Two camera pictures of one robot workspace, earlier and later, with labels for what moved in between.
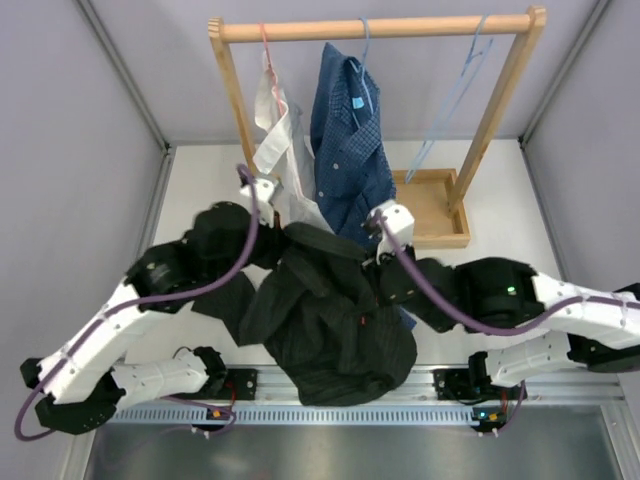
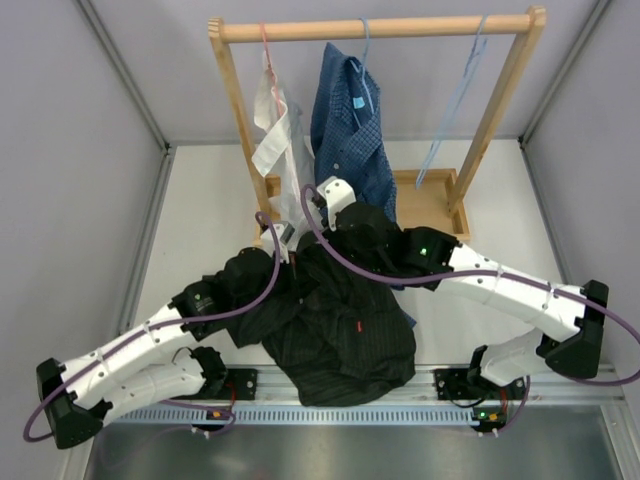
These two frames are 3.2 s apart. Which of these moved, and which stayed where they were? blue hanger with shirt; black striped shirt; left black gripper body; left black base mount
Moved: left black gripper body
Stayed: blue hanger with shirt; black striped shirt; left black base mount
